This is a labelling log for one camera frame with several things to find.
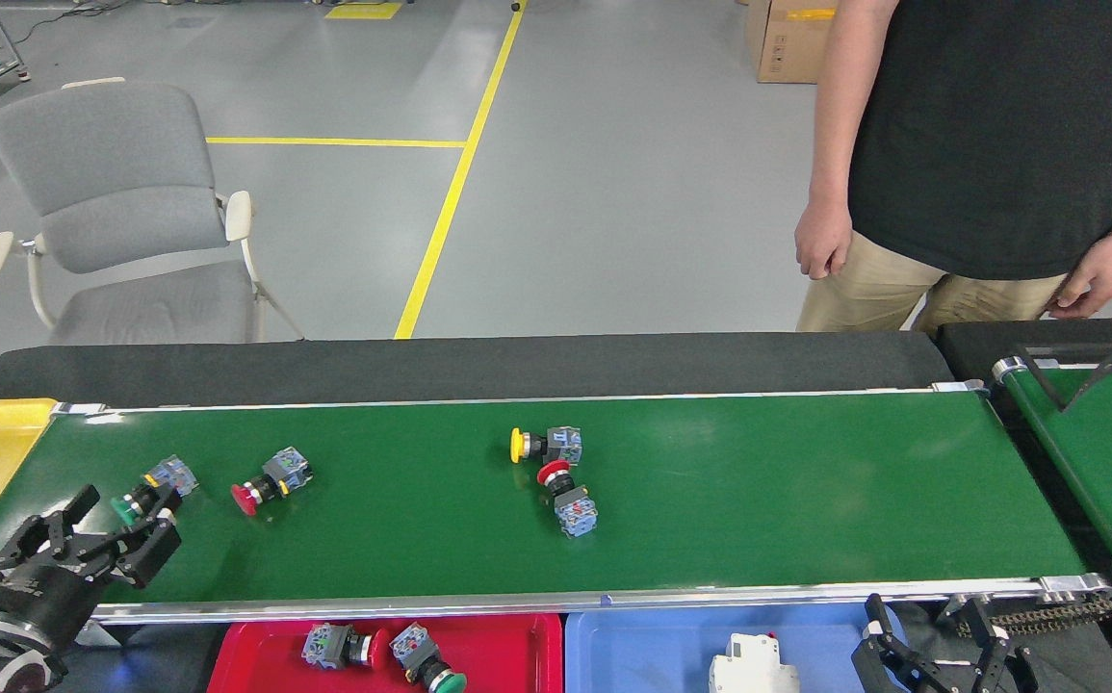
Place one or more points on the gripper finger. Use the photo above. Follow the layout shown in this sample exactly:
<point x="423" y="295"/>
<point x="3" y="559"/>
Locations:
<point x="878" y="669"/>
<point x="998" y="664"/>

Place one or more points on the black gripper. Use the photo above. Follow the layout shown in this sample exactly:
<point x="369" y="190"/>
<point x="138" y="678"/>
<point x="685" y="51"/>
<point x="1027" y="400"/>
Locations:
<point x="36" y="606"/>

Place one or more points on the green mushroom push button switch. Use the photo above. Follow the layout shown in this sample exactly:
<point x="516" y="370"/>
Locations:
<point x="411" y="643"/>
<point x="173" y="474"/>

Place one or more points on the white circuit breaker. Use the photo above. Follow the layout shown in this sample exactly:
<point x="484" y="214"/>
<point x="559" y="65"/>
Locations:
<point x="753" y="669"/>

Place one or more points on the yellow mushroom push button switch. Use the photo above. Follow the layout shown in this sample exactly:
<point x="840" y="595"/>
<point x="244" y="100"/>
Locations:
<point x="565" y="446"/>

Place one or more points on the person's right forearm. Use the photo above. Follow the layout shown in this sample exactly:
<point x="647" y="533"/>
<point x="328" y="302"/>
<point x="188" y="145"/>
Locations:
<point x="840" y="144"/>

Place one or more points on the long green conveyor belt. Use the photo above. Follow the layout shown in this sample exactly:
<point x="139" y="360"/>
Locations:
<point x="806" y="481"/>

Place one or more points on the short green conveyor belt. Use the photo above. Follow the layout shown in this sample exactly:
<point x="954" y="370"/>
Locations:
<point x="1095" y="452"/>

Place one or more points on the blue plastic tray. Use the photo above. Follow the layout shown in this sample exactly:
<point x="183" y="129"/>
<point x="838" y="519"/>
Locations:
<point x="633" y="654"/>

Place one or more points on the red plastic tray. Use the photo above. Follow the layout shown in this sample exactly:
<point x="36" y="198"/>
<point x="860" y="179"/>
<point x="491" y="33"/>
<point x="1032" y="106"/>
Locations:
<point x="517" y="654"/>

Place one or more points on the person's left hand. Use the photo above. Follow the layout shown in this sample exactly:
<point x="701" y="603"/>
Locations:
<point x="1104" y="279"/>

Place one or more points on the person's right hand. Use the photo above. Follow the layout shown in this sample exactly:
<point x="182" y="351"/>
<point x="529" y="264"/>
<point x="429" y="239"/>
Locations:
<point x="823" y="241"/>

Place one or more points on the grey padded office chair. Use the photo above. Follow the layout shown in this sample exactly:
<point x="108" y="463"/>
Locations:
<point x="113" y="173"/>

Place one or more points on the person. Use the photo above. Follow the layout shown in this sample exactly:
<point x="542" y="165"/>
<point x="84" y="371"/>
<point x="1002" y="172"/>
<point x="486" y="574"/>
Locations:
<point x="979" y="144"/>

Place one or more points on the brown cardboard box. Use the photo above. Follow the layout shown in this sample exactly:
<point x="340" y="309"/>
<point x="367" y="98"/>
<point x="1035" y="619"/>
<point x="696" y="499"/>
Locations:
<point x="782" y="43"/>

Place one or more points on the black guide frame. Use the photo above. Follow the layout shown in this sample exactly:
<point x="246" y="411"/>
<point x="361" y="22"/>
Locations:
<point x="1038" y="370"/>

